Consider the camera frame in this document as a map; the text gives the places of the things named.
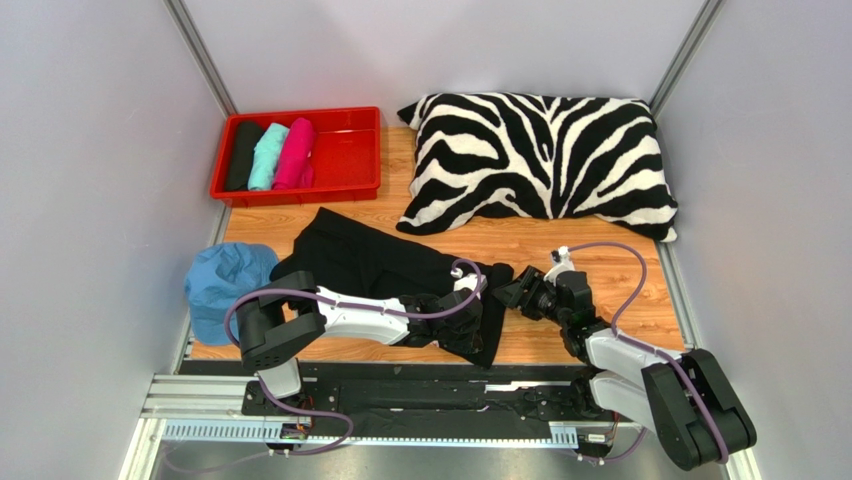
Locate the black t shirt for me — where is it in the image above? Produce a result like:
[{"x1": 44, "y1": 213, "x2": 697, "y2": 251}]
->
[{"x1": 269, "y1": 206, "x2": 515, "y2": 369}]

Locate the blue bucket hat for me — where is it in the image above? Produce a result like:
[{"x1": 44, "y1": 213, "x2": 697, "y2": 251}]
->
[{"x1": 184, "y1": 242, "x2": 278, "y2": 346}]

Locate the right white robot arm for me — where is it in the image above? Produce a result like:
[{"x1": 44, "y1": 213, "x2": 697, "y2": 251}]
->
[{"x1": 494, "y1": 267, "x2": 758, "y2": 471}]

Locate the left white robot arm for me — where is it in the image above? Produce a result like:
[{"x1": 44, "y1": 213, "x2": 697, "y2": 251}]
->
[{"x1": 224, "y1": 263, "x2": 487, "y2": 399}]

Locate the zebra print pillow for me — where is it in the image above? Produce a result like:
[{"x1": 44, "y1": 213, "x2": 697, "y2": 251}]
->
[{"x1": 396, "y1": 92, "x2": 678, "y2": 243}]

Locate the rolled pink shirt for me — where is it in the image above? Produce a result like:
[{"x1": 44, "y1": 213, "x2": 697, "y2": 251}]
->
[{"x1": 272, "y1": 118, "x2": 317, "y2": 190}]

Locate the red plastic bin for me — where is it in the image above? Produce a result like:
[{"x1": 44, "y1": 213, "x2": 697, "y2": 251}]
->
[{"x1": 209, "y1": 106, "x2": 382, "y2": 208}]

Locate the rolled teal shirt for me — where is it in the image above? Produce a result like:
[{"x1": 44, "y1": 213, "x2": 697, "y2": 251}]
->
[{"x1": 247, "y1": 123, "x2": 290, "y2": 191}]

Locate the rolled black shirt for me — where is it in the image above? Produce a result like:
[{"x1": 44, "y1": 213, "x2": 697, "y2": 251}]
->
[{"x1": 224, "y1": 121, "x2": 265, "y2": 192}]

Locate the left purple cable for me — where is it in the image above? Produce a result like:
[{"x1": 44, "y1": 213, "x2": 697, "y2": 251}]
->
[{"x1": 222, "y1": 258, "x2": 486, "y2": 467}]

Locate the purple cable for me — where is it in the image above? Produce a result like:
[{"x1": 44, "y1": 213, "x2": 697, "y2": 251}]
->
[
  {"x1": 552, "y1": 241, "x2": 731, "y2": 465},
  {"x1": 222, "y1": 258, "x2": 486, "y2": 467}
]

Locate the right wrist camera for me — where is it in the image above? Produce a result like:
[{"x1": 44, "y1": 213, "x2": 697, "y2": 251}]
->
[{"x1": 544, "y1": 246, "x2": 576, "y2": 283}]

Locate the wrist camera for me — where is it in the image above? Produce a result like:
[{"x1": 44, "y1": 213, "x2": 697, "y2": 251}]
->
[
  {"x1": 544, "y1": 246, "x2": 576, "y2": 283},
  {"x1": 451, "y1": 268, "x2": 488, "y2": 297}
]

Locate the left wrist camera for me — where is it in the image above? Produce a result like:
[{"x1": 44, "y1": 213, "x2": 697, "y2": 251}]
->
[{"x1": 451, "y1": 268, "x2": 488, "y2": 297}]

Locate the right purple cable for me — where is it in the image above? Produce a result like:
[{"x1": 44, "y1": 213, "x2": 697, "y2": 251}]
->
[{"x1": 552, "y1": 241, "x2": 731, "y2": 465}]

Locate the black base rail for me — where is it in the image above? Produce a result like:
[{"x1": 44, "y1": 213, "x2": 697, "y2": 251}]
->
[{"x1": 239, "y1": 359, "x2": 640, "y2": 449}]

